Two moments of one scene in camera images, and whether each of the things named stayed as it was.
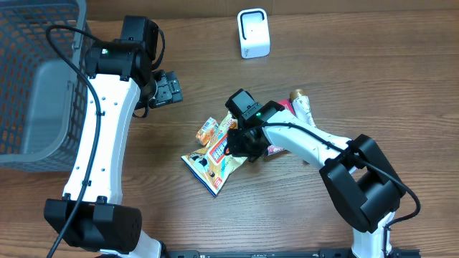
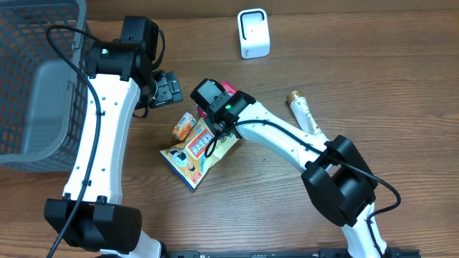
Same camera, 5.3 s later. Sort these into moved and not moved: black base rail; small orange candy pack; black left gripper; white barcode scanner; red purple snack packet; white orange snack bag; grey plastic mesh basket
Moved: red purple snack packet; white orange snack bag; small orange candy pack
Not moved: white barcode scanner; black base rail; black left gripper; grey plastic mesh basket
